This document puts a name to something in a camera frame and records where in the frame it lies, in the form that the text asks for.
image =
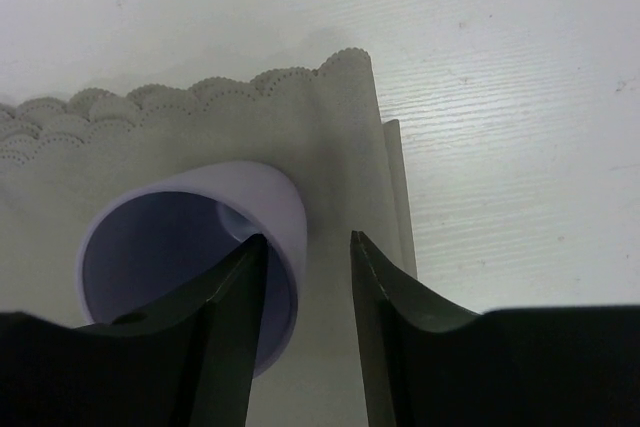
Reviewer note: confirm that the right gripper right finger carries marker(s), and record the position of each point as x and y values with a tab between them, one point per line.
397	317

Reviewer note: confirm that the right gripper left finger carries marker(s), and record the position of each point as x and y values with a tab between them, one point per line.
185	359

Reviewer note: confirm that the lilac plastic cup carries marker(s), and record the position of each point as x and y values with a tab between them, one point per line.
151	240

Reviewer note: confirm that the grey cloth placemat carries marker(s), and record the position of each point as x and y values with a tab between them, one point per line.
63	161

